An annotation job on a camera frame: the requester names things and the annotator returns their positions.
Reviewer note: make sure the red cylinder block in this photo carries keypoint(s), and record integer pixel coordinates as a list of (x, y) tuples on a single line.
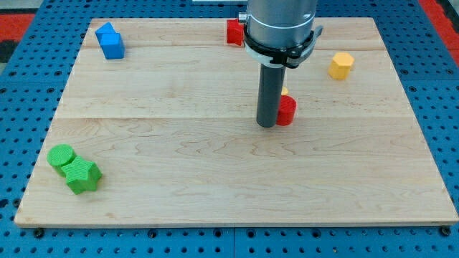
[(286, 110)]

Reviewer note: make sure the yellow heart block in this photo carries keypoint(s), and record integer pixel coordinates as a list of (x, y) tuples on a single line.
[(284, 91)]

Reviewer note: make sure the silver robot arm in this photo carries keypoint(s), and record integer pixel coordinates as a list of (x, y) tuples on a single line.
[(280, 33)]

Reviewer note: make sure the red block at top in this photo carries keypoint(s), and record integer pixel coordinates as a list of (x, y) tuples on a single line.
[(235, 32)]

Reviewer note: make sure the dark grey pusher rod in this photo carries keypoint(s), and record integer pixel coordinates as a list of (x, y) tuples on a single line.
[(269, 94)]

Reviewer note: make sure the wooden board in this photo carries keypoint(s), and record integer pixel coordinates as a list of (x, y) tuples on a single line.
[(172, 128)]

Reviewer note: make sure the yellow hexagon block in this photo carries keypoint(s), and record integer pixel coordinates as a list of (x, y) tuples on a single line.
[(341, 65)]

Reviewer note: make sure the blue cube block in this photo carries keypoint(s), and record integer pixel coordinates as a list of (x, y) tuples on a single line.
[(112, 46)]

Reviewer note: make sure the green star block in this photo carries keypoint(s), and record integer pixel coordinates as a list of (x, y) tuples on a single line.
[(82, 175)]

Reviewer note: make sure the blue triangle block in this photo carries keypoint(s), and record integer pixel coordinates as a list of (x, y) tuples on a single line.
[(107, 28)]

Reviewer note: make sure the green cylinder block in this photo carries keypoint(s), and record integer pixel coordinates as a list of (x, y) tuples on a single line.
[(60, 156)]

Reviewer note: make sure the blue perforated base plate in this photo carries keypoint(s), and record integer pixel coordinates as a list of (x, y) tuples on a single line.
[(35, 76)]

